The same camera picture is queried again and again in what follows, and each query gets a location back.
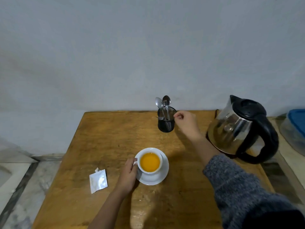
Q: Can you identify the white saucer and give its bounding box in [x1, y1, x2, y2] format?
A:
[134, 147, 169, 186]

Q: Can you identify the black mesh cutlery holder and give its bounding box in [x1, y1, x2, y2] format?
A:
[157, 106, 177, 133]

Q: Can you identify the person's left hand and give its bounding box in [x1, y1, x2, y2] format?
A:
[116, 158, 139, 195]

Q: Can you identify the person's right forearm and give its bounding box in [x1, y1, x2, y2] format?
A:
[190, 136, 305, 229]

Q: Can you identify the person's left forearm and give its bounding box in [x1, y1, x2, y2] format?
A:
[88, 188, 130, 229]

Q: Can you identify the orange tea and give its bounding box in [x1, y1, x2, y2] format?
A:
[140, 153, 160, 172]

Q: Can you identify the clear container with blue lid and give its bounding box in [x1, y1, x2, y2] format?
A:
[279, 109, 305, 157]

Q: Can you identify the person's right hand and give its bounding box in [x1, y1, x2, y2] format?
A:
[173, 111, 203, 142]

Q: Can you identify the steel electric kettle black handle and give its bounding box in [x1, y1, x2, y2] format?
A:
[206, 95, 279, 164]

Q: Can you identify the white tea cup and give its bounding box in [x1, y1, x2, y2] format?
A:
[133, 150, 163, 174]

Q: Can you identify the grey knitted sleeve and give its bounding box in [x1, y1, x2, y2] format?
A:
[203, 154, 305, 229]

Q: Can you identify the white torn sachet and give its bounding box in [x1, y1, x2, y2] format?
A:
[89, 167, 108, 194]

